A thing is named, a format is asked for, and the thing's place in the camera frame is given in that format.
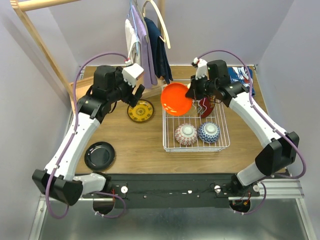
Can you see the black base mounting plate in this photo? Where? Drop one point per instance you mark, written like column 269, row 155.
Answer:
column 179, row 190

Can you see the red floral plate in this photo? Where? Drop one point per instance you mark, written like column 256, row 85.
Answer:
column 206, row 106

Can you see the wooden clothes rack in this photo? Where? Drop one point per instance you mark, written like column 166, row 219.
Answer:
column 21, row 9

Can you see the yellow patterned small plate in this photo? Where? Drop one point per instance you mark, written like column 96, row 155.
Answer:
column 142, row 112

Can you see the white wire dish rack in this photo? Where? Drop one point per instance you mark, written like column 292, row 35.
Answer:
column 170, row 123

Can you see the lilac hanging cloth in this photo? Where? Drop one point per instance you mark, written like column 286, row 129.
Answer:
column 149, row 77

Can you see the orange plate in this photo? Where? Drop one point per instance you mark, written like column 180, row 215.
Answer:
column 173, row 99

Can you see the red white patterned bowl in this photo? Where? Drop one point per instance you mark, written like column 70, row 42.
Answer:
column 186, row 134

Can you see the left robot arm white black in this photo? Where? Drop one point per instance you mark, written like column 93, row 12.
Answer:
column 110, row 85

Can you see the blue patterned bowl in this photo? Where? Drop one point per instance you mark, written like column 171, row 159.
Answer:
column 208, row 132

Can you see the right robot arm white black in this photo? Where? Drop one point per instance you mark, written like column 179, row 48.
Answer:
column 279, row 146

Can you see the navy hanging cloth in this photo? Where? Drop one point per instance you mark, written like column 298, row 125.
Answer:
column 159, row 56

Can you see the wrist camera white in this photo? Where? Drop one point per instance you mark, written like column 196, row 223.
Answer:
column 132, row 72
column 201, row 68

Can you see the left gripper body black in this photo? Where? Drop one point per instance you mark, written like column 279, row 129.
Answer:
column 133, row 97

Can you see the wooden hanger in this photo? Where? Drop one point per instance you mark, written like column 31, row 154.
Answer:
column 159, row 8

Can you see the white hanging cloth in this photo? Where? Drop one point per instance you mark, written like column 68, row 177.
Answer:
column 132, row 43

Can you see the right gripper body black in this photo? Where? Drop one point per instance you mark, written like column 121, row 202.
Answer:
column 201, row 86

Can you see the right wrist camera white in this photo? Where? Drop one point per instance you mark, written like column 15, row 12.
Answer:
column 201, row 68

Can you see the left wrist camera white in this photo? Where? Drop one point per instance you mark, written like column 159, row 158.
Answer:
column 132, row 72

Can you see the blue red patterned folded cloth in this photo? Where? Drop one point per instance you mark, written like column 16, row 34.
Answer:
column 239, row 74

